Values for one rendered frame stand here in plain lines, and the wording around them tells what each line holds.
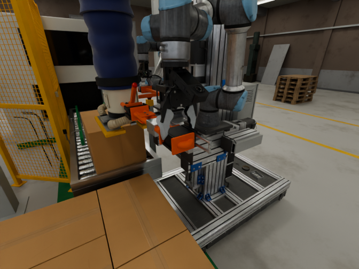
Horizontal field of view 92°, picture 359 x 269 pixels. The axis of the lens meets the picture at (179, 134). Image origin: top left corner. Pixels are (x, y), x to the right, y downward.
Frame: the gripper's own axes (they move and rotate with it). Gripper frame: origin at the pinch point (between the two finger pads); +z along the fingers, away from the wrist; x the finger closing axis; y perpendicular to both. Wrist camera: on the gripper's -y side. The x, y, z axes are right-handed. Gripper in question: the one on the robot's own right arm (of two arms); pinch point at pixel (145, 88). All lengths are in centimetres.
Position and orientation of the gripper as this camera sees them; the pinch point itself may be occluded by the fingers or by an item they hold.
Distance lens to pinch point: 140.6
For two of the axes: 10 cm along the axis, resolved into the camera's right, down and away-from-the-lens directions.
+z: 0.0, 9.1, 4.2
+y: 5.4, 3.6, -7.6
